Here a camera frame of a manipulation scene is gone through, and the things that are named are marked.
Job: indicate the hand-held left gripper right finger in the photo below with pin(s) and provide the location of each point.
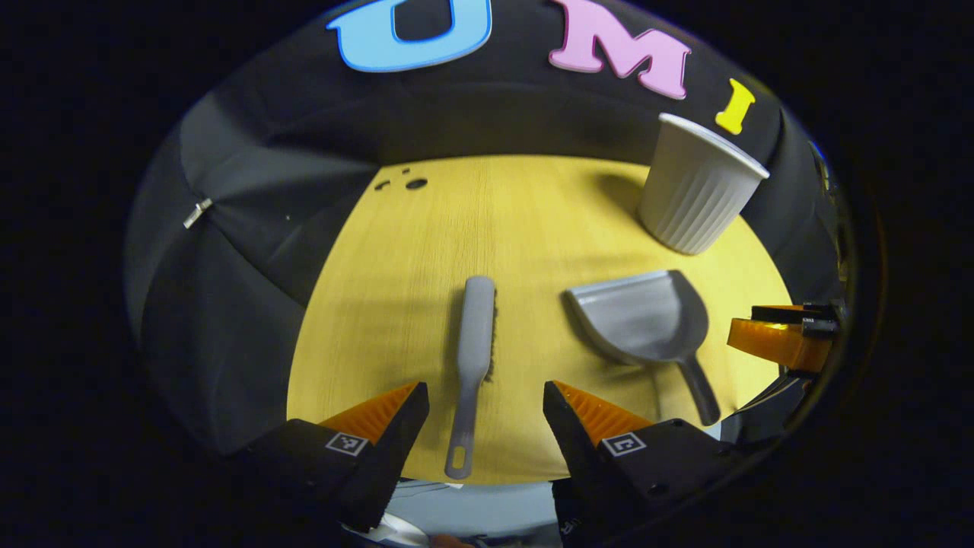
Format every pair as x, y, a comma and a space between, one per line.
574, 441

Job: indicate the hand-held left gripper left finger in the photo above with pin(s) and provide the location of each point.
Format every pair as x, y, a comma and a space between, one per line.
396, 449

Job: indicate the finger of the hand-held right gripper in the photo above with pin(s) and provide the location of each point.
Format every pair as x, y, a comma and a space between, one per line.
780, 342
772, 411

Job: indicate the grey plastic dustpan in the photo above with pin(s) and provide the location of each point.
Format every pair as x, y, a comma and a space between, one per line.
639, 316

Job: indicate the small grey broom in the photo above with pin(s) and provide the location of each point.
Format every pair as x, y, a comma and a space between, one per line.
475, 327

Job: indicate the white ribbed garbage bin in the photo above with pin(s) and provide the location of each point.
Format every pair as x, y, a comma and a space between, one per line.
696, 190

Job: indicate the yellow wooden desktop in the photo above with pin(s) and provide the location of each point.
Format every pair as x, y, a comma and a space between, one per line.
426, 266

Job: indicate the small silver clip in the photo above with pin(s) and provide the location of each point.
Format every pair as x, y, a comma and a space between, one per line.
198, 213

